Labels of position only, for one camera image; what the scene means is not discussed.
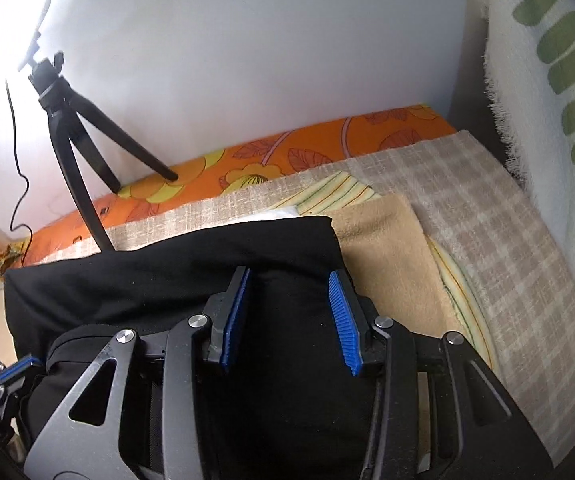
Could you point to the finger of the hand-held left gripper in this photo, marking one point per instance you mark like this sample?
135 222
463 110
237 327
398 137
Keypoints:
17 369

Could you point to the orange floral bedsheet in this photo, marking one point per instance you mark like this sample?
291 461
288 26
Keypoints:
317 140

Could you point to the yellow striped sheet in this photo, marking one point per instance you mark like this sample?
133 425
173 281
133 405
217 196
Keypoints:
337 190

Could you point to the beige checked blanket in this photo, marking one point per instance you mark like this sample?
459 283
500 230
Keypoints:
467 200

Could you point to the green striped white cloth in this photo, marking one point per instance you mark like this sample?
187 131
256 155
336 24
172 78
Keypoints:
527 125

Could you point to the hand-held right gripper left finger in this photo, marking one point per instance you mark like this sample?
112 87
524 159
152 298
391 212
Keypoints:
235 320

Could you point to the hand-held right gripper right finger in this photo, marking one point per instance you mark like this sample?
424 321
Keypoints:
345 325

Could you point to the black mesh shirt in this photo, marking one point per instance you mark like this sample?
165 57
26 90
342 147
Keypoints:
167 270

